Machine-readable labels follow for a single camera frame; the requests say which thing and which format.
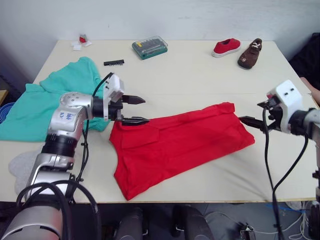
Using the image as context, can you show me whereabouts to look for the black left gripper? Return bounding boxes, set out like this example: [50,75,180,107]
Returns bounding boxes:
[108,94,151,126]

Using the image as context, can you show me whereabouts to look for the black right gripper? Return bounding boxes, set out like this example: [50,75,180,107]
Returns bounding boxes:
[238,96,285,132]

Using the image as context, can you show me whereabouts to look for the red shorts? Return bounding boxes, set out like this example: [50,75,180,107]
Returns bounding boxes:
[109,101,256,201]

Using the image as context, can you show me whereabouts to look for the teal t-shirt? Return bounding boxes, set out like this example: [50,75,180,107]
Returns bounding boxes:
[0,56,108,144]

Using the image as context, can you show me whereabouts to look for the black bit holder strip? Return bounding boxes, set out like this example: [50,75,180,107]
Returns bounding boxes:
[103,59,126,67]

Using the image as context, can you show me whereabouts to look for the brown suede shoe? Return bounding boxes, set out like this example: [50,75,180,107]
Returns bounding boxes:
[237,37,264,71]

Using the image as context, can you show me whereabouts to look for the green screwdriver bit case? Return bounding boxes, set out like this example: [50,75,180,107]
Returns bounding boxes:
[131,35,169,61]

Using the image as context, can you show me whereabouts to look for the black chair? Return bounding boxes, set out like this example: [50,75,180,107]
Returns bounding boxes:
[288,32,320,89]

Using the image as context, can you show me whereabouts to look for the red slip-on shoe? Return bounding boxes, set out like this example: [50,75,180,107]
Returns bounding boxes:
[211,37,242,59]

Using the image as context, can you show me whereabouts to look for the dark rounded shape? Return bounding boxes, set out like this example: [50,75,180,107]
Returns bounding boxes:
[171,204,212,240]
[117,206,145,240]

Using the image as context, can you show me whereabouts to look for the light grey sock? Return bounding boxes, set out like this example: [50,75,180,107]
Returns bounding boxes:
[8,149,44,177]
[14,172,35,195]

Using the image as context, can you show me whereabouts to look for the blue round plastic object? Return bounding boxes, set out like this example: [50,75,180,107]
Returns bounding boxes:
[0,100,16,125]

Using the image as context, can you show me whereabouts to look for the wooden board edge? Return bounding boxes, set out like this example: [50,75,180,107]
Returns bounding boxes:
[0,89,10,106]

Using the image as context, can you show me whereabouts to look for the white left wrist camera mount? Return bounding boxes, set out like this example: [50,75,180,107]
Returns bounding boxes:
[101,72,125,122]

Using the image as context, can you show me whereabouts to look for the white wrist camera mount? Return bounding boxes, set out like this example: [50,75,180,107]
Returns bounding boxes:
[265,79,305,134]
[101,72,125,122]

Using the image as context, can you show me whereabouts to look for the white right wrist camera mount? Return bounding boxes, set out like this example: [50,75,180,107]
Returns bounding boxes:
[265,79,305,134]

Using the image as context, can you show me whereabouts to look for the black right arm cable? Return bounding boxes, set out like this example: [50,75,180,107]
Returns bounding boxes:
[260,105,311,240]

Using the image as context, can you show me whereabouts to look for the white floor cables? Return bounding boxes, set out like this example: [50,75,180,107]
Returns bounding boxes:
[204,199,313,240]

